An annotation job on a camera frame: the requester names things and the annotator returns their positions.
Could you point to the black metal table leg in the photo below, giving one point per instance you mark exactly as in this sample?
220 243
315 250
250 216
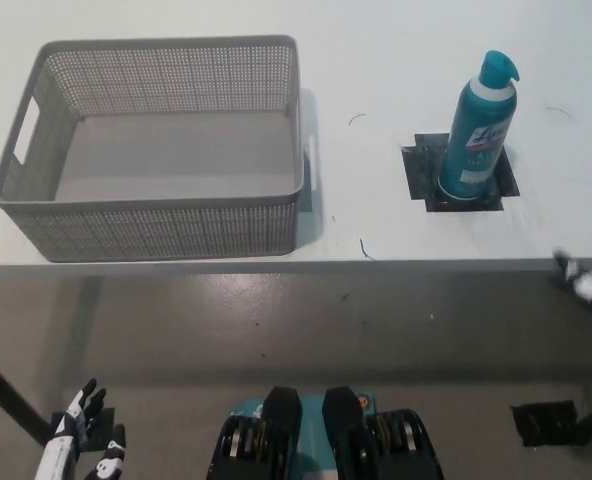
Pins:
11 395

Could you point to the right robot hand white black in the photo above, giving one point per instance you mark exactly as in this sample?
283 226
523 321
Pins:
583 280

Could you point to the black tape square marker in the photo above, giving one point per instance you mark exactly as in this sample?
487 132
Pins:
421 170

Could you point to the grey perforated plastic basket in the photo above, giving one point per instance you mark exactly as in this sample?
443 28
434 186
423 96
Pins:
176 225

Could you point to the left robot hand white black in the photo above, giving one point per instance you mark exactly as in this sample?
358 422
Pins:
66 445

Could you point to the teal aerosol spray can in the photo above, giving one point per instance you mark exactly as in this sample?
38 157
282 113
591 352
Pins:
471 140

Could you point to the black teal robot torso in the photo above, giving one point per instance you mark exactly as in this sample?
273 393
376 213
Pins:
326 440

